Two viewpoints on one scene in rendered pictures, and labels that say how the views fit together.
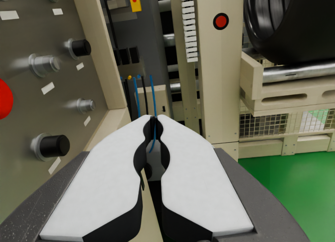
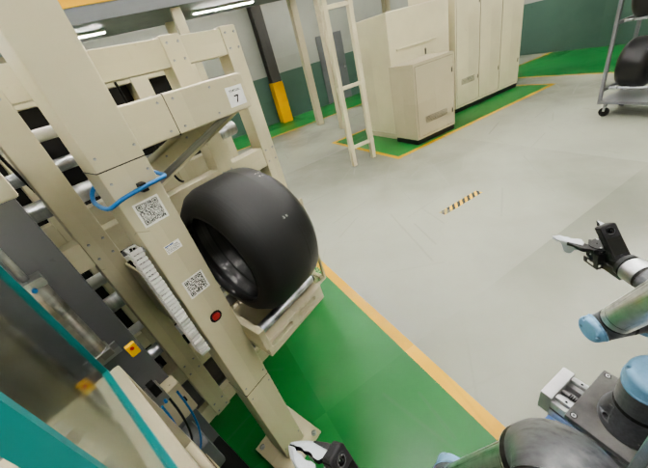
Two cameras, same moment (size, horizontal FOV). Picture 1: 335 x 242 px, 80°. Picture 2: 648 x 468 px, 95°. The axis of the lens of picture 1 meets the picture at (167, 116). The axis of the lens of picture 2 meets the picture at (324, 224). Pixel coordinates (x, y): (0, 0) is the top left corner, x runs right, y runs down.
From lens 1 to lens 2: 73 cm
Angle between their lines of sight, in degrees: 44
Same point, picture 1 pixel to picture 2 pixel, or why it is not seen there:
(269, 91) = (272, 335)
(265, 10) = (223, 259)
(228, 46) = (228, 325)
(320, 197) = (334, 346)
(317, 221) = (342, 367)
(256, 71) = (261, 335)
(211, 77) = (226, 350)
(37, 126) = not seen: outside the picture
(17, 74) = not seen: outside the picture
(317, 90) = (295, 315)
